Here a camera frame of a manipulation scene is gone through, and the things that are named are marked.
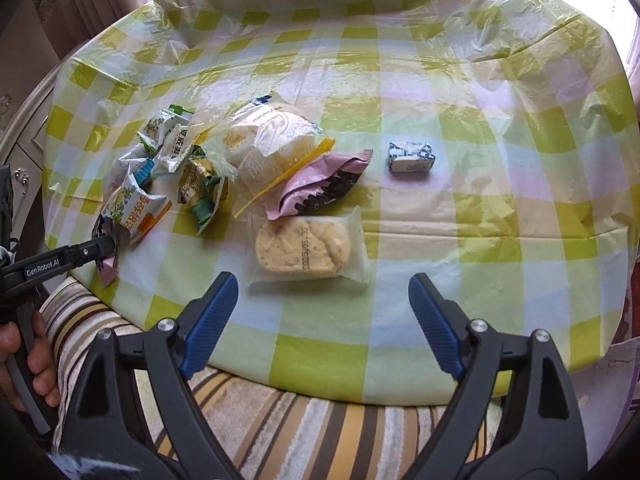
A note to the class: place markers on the small black white packet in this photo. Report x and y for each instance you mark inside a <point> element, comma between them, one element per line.
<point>411,157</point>

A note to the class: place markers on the clear bag of buns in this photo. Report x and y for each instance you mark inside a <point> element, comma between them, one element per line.
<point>270,135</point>

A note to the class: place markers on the striped sofa cushion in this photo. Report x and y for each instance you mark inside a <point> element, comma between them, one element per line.
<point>310,435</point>

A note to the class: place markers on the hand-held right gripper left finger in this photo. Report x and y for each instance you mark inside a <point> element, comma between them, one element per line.
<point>212,320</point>

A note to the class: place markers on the brown curtain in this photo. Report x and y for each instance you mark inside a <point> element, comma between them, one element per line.
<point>85,0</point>

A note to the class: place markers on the white packet green text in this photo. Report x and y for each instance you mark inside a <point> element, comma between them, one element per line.
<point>177,152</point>

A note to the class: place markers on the checked plastic tablecloth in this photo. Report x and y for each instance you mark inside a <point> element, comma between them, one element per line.
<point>450,210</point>

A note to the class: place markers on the pink packet black print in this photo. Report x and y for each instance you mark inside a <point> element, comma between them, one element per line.
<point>320,185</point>

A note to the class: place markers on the small green white packet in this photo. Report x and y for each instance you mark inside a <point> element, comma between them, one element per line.
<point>162,122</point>

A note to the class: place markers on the clear yellow cake packet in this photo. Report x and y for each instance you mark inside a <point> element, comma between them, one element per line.
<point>300,245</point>

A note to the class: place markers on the person's left hand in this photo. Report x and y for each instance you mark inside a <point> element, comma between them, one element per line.
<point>42,365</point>

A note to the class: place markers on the white dresser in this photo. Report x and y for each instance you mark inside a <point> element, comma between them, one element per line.
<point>25,150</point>

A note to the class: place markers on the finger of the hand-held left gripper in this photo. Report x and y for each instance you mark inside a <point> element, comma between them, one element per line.
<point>102,230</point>
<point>90,250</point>

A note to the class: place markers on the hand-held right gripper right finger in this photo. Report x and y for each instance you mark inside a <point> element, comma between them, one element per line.
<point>435,320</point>

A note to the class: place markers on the white green printed snack packet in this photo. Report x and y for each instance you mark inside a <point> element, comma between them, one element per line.
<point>135,205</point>

